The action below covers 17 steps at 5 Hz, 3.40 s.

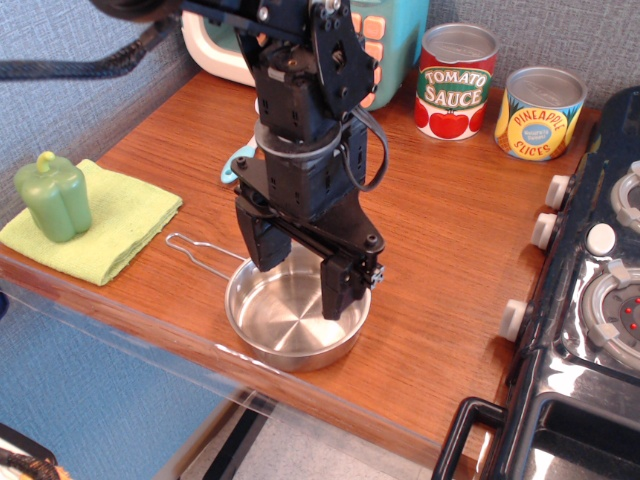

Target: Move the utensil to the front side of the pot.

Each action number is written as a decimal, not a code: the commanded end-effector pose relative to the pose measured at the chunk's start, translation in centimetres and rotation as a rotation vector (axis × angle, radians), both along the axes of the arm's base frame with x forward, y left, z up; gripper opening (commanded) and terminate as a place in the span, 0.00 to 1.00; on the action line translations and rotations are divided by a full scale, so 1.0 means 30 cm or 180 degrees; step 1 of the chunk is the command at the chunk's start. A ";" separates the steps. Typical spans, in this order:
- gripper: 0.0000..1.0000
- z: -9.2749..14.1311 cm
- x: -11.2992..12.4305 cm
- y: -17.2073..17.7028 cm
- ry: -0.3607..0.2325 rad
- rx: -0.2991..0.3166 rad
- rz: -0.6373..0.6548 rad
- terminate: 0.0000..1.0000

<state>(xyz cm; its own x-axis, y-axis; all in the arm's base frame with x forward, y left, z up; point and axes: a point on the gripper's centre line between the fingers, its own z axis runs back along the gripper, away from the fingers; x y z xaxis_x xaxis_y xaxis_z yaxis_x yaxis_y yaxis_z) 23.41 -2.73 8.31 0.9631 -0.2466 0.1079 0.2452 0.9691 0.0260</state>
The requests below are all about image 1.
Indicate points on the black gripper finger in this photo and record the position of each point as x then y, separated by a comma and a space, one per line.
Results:
342, 284
267, 245

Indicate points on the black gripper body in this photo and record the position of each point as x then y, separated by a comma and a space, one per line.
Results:
311, 190

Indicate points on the light blue spatula utensil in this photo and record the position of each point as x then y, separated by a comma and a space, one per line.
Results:
228, 173

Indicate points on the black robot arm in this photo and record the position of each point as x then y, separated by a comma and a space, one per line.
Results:
311, 74

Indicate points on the stainless steel pot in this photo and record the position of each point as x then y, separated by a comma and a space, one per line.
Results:
278, 314

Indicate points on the green folded cloth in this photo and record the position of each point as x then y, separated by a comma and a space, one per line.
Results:
127, 213

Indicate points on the white stove knob lower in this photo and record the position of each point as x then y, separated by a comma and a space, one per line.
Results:
512, 318

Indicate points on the white stove knob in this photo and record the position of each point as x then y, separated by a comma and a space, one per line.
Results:
557, 190
543, 230
512, 318

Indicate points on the toy microwave teal and white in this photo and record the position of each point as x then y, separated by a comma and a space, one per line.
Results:
392, 32

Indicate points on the tomato sauce can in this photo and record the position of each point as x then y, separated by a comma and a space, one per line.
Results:
454, 78

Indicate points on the white stove knob middle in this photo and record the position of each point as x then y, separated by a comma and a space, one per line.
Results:
543, 230

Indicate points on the green toy bell pepper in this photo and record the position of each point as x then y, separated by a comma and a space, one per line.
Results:
55, 193

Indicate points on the white stove knob upper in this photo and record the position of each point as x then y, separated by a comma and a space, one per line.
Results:
557, 190

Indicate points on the pineapple slices can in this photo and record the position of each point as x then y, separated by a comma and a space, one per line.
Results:
539, 112

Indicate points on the black toy stove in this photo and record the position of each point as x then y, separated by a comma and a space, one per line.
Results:
573, 401

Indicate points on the black oven door handle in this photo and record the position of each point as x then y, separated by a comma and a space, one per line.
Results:
471, 411

